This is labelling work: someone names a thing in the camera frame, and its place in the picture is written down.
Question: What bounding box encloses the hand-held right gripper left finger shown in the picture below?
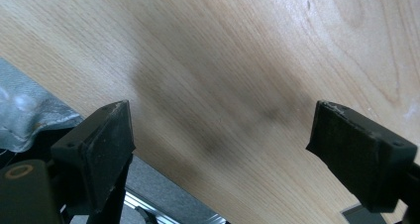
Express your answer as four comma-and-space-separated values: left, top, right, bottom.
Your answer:
50, 99, 137, 224

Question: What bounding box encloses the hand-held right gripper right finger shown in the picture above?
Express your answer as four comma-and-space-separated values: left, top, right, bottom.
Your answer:
305, 100, 420, 224

